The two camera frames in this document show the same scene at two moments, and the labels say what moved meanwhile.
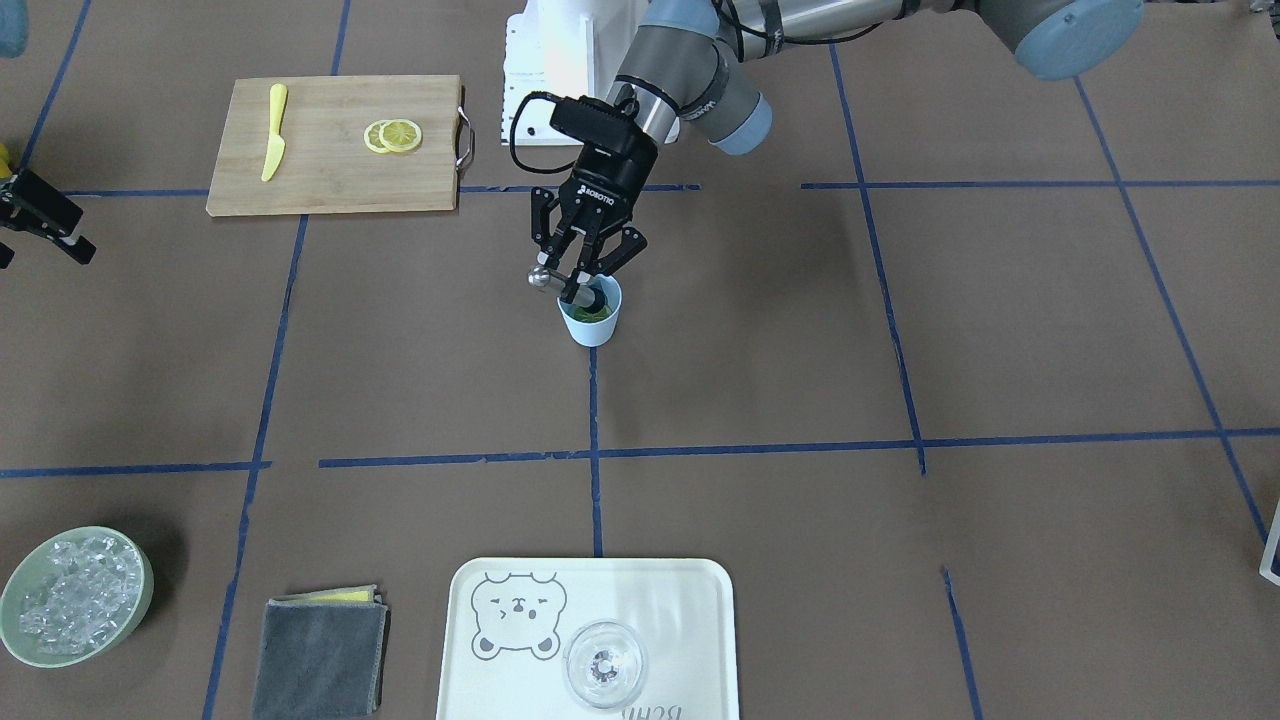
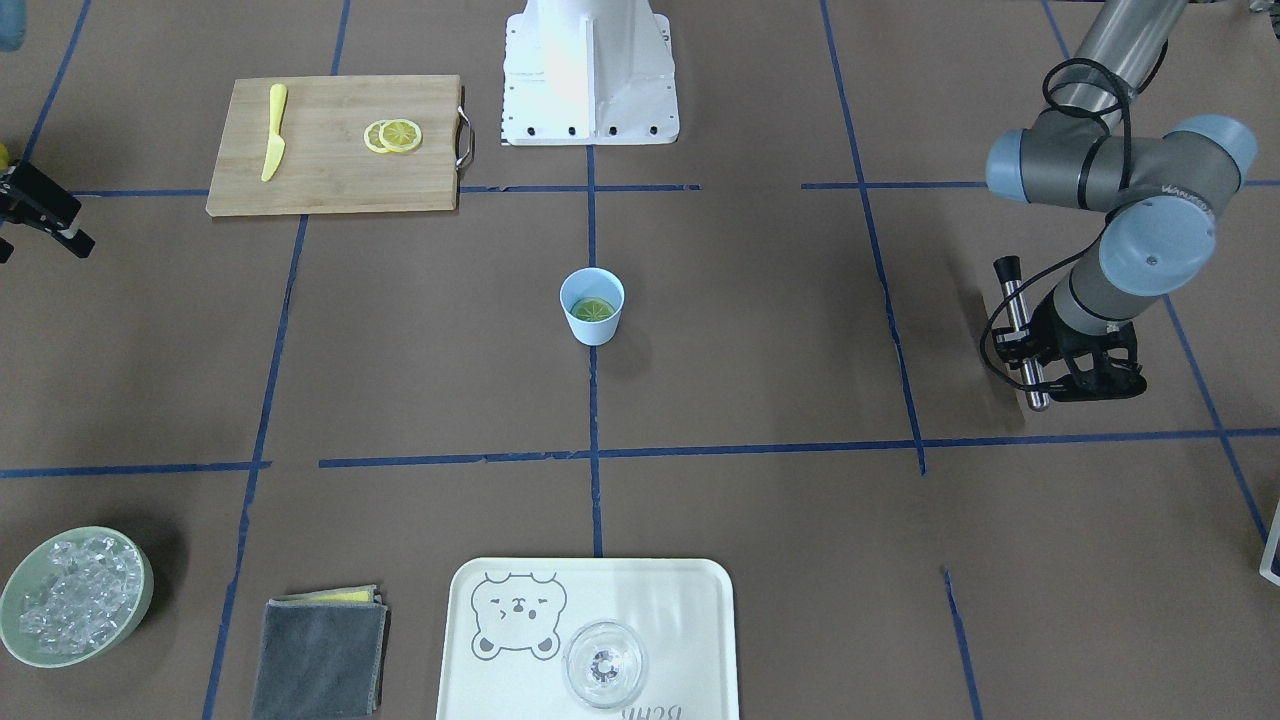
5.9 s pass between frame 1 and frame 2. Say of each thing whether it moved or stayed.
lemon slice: stayed
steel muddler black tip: moved
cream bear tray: stayed
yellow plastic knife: stayed
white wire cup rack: stayed
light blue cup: stayed
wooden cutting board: stayed
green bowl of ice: stayed
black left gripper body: moved
